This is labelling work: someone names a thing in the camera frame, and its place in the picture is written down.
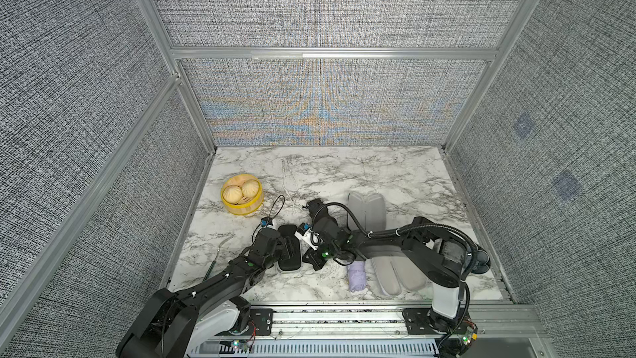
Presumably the grey zippered case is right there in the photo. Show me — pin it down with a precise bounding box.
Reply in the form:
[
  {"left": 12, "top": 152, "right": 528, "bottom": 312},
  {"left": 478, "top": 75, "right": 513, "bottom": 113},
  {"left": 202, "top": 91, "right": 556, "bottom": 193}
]
[{"left": 278, "top": 224, "right": 302, "bottom": 273}]

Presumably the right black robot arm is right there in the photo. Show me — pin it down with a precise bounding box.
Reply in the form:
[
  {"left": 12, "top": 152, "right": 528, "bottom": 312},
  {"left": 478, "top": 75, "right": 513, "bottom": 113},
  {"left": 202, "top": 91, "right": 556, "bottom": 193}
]
[{"left": 302, "top": 216, "right": 490, "bottom": 334}]

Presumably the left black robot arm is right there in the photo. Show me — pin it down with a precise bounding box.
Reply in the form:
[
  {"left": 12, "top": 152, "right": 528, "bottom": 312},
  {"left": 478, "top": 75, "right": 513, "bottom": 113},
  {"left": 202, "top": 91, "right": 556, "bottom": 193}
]
[{"left": 116, "top": 228, "right": 291, "bottom": 357}]

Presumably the black folded umbrella centre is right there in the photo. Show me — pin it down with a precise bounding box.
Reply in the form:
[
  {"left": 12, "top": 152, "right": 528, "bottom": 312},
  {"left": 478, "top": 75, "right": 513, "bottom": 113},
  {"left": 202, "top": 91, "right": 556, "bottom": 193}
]
[{"left": 306, "top": 198, "right": 329, "bottom": 225}]

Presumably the purple folded umbrella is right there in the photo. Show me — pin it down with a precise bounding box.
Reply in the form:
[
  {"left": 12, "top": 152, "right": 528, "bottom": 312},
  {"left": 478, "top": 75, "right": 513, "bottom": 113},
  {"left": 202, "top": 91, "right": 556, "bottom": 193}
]
[{"left": 347, "top": 261, "right": 367, "bottom": 293}]

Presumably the grey open case back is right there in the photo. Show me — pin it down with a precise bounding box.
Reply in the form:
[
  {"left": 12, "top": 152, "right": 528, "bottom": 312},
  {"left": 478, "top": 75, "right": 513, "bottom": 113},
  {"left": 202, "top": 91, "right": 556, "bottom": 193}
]
[{"left": 347, "top": 192, "right": 387, "bottom": 232}]

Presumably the grey open case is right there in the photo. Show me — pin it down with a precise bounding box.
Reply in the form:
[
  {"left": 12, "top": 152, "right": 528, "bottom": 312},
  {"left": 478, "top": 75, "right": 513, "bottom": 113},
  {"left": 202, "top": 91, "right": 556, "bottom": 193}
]
[
  {"left": 371, "top": 256, "right": 428, "bottom": 297},
  {"left": 347, "top": 192, "right": 387, "bottom": 232}
]

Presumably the yellow bamboo steamer basket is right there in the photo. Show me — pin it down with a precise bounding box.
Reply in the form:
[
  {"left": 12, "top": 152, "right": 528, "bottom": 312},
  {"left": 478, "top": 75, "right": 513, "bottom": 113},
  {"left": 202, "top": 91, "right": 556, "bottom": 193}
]
[{"left": 220, "top": 174, "right": 263, "bottom": 215}]

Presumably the right steamed bun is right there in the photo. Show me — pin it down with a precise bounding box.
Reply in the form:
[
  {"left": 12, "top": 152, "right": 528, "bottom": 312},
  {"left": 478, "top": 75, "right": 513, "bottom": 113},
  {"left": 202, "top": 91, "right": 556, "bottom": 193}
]
[{"left": 241, "top": 179, "right": 260, "bottom": 200}]

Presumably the steamed bun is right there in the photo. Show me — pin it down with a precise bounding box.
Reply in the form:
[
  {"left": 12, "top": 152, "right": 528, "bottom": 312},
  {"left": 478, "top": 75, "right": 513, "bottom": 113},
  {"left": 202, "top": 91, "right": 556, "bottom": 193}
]
[
  {"left": 241, "top": 179, "right": 260, "bottom": 200},
  {"left": 222, "top": 185, "right": 243, "bottom": 205}
]

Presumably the grey open case right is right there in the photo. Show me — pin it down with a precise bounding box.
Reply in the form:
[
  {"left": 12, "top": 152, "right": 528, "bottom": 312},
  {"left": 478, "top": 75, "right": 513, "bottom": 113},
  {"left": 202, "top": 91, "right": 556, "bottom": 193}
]
[{"left": 371, "top": 256, "right": 428, "bottom": 297}]

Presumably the left steamed bun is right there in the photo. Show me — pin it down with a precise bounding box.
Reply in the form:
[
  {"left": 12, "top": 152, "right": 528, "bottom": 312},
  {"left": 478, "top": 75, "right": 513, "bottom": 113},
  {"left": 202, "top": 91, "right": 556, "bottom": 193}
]
[{"left": 222, "top": 185, "right": 243, "bottom": 205}]

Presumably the dark round flower dish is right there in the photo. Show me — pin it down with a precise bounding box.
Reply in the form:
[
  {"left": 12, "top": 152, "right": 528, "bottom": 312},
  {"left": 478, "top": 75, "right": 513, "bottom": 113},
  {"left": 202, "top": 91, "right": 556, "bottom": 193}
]
[{"left": 471, "top": 245, "right": 491, "bottom": 275}]

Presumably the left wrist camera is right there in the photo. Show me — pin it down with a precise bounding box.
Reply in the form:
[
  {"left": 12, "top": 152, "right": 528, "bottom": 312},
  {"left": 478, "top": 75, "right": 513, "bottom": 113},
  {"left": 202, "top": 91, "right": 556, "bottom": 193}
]
[{"left": 260, "top": 216, "right": 276, "bottom": 228}]

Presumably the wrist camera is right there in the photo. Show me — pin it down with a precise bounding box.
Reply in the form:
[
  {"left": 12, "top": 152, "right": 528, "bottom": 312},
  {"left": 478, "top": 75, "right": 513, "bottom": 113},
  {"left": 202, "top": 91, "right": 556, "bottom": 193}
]
[
  {"left": 294, "top": 223, "right": 321, "bottom": 250},
  {"left": 260, "top": 216, "right": 276, "bottom": 228}
]

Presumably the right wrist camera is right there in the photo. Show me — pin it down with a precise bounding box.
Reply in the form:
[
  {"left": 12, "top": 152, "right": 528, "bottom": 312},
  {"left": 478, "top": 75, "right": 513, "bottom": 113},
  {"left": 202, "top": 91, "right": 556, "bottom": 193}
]
[{"left": 294, "top": 223, "right": 321, "bottom": 250}]

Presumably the green handled tool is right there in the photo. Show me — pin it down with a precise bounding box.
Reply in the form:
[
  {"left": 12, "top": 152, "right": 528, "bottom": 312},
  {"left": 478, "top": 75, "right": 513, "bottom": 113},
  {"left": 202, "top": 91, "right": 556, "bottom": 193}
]
[{"left": 203, "top": 236, "right": 233, "bottom": 281}]

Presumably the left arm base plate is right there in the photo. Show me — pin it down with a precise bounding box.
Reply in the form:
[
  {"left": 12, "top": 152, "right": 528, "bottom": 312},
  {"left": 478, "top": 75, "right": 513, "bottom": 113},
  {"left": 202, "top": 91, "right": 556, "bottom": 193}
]
[{"left": 230, "top": 308, "right": 274, "bottom": 336}]

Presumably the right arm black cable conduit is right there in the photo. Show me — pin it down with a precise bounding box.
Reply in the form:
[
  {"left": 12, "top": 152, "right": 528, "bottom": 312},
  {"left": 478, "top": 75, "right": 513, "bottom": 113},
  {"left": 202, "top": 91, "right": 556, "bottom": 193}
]
[{"left": 311, "top": 202, "right": 480, "bottom": 329}]

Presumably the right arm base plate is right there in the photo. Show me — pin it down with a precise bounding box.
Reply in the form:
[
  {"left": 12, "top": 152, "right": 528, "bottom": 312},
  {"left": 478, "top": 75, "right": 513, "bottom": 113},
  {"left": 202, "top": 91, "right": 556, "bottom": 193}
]
[{"left": 402, "top": 308, "right": 443, "bottom": 336}]

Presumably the white vented cable tray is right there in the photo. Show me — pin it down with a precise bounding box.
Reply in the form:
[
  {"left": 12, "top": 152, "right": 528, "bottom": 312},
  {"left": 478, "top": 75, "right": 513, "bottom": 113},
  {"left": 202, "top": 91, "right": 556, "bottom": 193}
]
[{"left": 186, "top": 339, "right": 440, "bottom": 357}]

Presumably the aluminium front rail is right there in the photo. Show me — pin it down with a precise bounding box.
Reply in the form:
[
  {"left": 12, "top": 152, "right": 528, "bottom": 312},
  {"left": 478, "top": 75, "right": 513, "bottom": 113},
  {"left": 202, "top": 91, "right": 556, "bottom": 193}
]
[{"left": 253, "top": 300, "right": 548, "bottom": 340}]

